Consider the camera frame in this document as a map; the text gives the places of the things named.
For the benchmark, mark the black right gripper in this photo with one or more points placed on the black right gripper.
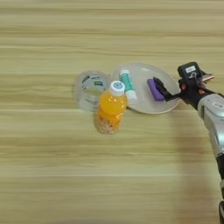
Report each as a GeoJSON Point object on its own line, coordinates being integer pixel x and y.
{"type": "Point", "coordinates": [192, 93]}

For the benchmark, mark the purple rectangular block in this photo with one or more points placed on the purple rectangular block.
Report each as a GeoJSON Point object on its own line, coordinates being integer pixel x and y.
{"type": "Point", "coordinates": [154, 90]}

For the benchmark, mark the orange juice bottle white cap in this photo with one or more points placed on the orange juice bottle white cap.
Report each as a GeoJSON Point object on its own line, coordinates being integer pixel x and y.
{"type": "Point", "coordinates": [112, 108]}

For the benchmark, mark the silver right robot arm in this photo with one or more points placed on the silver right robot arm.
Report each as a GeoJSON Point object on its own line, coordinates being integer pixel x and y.
{"type": "Point", "coordinates": [214, 122]}

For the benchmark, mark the beige round plate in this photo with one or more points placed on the beige round plate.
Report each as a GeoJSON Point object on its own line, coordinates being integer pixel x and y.
{"type": "Point", "coordinates": [143, 99]}

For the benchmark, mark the green white glue stick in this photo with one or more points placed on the green white glue stick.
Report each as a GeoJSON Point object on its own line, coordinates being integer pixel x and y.
{"type": "Point", "coordinates": [127, 83]}

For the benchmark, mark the clear tape roll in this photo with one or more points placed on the clear tape roll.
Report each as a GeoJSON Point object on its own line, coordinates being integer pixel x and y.
{"type": "Point", "coordinates": [83, 97]}

